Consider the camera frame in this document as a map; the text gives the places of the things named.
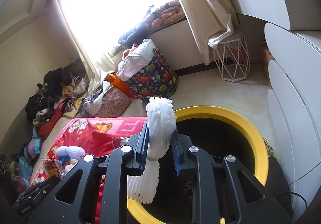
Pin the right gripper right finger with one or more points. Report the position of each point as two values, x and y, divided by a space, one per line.
224 190

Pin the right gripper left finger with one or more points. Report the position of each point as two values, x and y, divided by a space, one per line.
95 186

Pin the yellow white snack packet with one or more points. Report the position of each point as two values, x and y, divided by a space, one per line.
52 168

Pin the yellow rimmed black trash bin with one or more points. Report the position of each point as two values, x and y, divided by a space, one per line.
220 132

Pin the striped purple cloth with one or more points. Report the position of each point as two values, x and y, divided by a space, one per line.
33 149

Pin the red floral bed quilt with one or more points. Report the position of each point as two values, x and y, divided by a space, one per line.
98 139

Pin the floral pink box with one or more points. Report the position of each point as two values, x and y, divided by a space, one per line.
114 104

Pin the pile of dark clothes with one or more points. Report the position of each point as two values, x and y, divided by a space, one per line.
58 91

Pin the dinosaur print laundry basket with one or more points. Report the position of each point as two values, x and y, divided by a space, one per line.
156 79

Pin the orange bag beside bed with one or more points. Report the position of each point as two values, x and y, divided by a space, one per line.
118 83

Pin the cream curtain left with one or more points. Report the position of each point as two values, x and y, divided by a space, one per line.
83 38

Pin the cream curtain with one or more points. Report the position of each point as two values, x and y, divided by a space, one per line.
211 21
83 38

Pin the white clothes in basket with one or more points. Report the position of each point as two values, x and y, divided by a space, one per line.
136 60

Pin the white dresser cabinet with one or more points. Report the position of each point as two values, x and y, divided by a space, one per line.
292 34

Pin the dark blue jacket on sill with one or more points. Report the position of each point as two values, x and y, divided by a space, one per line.
134 36

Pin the cream curtain right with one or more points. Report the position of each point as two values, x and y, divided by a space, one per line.
211 21

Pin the orange patterned blanket on sill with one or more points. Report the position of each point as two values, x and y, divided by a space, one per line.
164 15

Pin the white wire side stool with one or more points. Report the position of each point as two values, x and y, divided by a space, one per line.
232 57

